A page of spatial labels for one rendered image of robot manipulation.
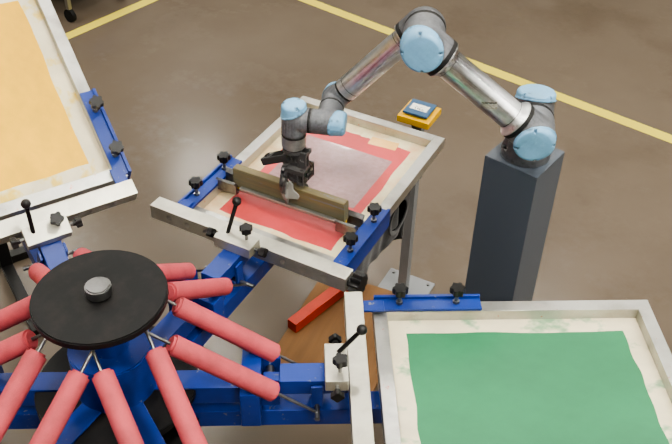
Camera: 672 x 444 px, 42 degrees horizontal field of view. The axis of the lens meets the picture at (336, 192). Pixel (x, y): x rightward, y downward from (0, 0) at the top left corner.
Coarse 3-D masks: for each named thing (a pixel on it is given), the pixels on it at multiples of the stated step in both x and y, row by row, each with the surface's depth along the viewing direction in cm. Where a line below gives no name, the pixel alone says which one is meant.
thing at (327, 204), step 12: (240, 168) 279; (240, 180) 281; (252, 180) 279; (264, 180) 276; (276, 180) 274; (288, 180) 275; (264, 192) 279; (276, 192) 276; (300, 192) 271; (312, 192) 270; (324, 192) 270; (300, 204) 274; (312, 204) 272; (324, 204) 269; (336, 204) 266; (348, 204) 268; (336, 216) 269
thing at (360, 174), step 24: (360, 144) 313; (336, 168) 301; (360, 168) 301; (384, 168) 301; (336, 192) 290; (360, 192) 291; (288, 216) 280; (312, 216) 280; (312, 240) 271; (336, 240) 271
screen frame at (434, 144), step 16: (304, 96) 331; (352, 112) 323; (272, 128) 313; (368, 128) 320; (384, 128) 317; (400, 128) 315; (256, 144) 305; (432, 144) 307; (416, 160) 300; (432, 160) 305; (416, 176) 294; (400, 192) 285; (384, 208) 279; (240, 224) 271; (288, 240) 265; (320, 256) 260
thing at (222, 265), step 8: (216, 256) 252; (224, 256) 252; (232, 256) 252; (240, 256) 252; (216, 264) 249; (224, 264) 249; (232, 264) 249; (208, 272) 246; (216, 272) 246; (224, 272) 246; (232, 272) 251
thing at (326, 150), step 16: (320, 144) 312; (336, 144) 312; (320, 160) 304; (336, 160) 305; (320, 176) 297; (240, 192) 289; (224, 208) 282; (240, 208) 283; (256, 208) 283; (272, 208) 283; (288, 208) 283; (272, 224) 277
